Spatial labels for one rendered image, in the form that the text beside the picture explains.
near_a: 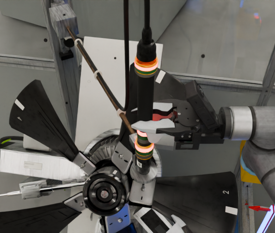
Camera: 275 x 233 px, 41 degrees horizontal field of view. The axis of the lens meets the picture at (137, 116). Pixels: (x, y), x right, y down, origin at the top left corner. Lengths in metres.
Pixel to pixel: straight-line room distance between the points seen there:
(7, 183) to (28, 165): 1.39
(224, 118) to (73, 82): 0.91
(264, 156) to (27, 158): 0.71
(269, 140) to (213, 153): 1.17
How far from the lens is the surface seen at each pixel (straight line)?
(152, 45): 0.66
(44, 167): 1.20
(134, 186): 1.03
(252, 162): 0.91
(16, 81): 1.91
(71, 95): 1.63
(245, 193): 1.47
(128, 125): 0.93
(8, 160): 1.24
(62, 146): 1.04
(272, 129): 0.83
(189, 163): 2.09
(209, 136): 0.84
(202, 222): 1.01
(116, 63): 1.22
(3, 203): 2.53
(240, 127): 0.81
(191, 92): 0.73
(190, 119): 0.79
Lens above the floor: 2.07
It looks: 47 degrees down
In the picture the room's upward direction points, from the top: straight up
